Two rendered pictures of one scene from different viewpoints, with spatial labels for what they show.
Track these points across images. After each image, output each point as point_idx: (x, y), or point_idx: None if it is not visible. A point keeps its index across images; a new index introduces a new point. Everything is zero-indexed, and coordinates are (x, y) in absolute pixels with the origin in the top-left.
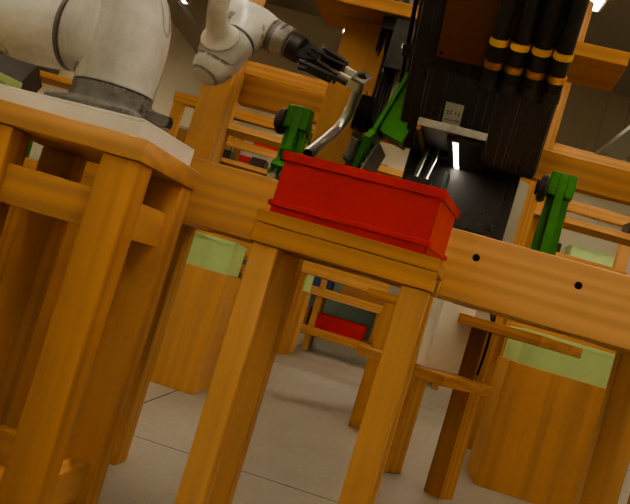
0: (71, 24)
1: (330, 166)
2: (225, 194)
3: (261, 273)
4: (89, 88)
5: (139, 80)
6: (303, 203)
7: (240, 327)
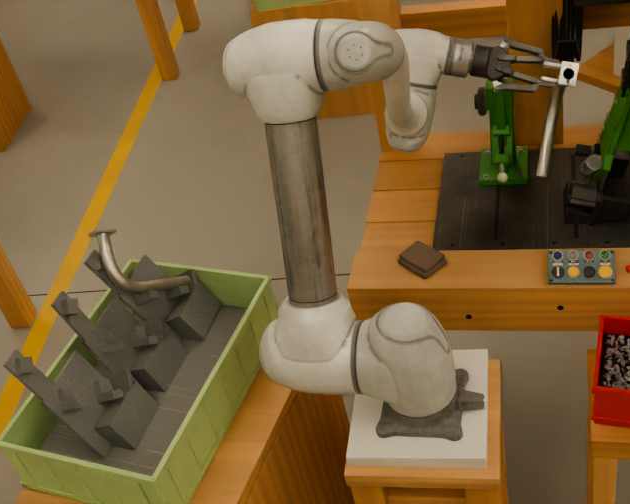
0: (371, 389)
1: None
2: (504, 307)
3: (608, 471)
4: (413, 423)
5: (448, 397)
6: (624, 417)
7: (603, 498)
